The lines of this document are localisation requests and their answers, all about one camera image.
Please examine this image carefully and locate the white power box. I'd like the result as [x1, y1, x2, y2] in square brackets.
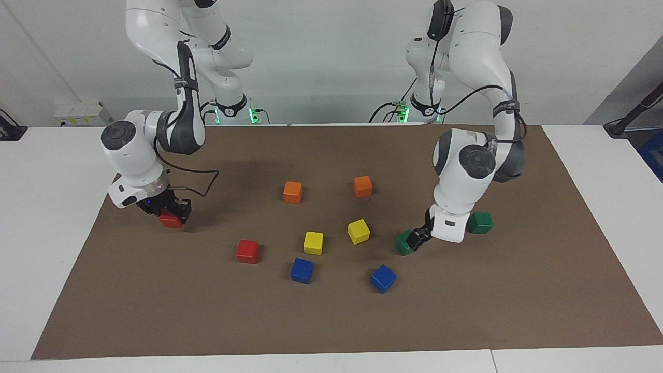
[54, 101, 112, 127]

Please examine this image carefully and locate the yellow wooden cube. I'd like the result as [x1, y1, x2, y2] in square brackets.
[347, 219, 371, 245]
[303, 231, 324, 256]

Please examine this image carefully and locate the black clamp mount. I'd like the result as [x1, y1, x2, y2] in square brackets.
[0, 109, 27, 141]

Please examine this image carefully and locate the blue wooden cube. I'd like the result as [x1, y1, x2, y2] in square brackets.
[370, 264, 397, 294]
[290, 257, 314, 284]

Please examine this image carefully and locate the brown table mat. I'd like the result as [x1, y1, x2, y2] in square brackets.
[31, 124, 663, 360]

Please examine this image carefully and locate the blue crate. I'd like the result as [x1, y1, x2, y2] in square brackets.
[637, 130, 663, 183]

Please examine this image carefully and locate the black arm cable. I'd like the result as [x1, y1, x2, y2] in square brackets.
[153, 41, 220, 198]
[429, 0, 528, 143]

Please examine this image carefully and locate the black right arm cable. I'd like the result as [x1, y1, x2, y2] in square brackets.
[153, 41, 220, 198]

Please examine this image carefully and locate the black base cable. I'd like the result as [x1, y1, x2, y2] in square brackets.
[369, 78, 418, 124]
[195, 101, 217, 126]

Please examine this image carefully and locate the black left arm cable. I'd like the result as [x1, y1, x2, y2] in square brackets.
[429, 0, 528, 143]

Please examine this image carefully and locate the black stand pole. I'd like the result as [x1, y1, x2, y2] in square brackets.
[603, 83, 663, 138]

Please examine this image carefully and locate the green wooden cube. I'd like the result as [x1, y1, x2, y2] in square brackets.
[394, 231, 415, 256]
[468, 211, 493, 235]

